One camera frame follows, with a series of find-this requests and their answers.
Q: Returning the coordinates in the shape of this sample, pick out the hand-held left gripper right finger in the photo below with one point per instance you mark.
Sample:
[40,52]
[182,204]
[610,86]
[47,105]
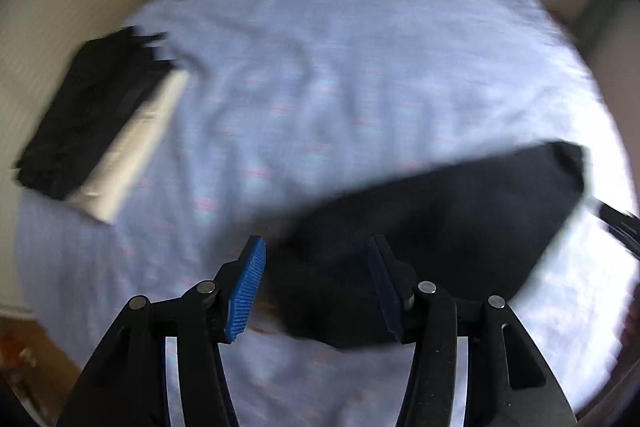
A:
[387,292]

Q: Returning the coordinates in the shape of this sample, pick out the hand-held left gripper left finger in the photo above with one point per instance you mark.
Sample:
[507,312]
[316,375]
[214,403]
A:
[246,289]

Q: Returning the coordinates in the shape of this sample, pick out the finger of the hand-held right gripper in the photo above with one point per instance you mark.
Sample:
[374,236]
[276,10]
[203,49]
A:
[617,219]

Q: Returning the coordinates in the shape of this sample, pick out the dark pants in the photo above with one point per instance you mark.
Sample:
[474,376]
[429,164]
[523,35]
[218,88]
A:
[425,237]

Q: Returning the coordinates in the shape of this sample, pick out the folded beige pants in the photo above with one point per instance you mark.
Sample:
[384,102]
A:
[132,147]

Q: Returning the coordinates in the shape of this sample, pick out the folded black pants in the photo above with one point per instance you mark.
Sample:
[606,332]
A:
[85,112]

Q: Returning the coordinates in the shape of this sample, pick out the light blue bed sheet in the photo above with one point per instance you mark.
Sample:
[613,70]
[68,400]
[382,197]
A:
[340,82]

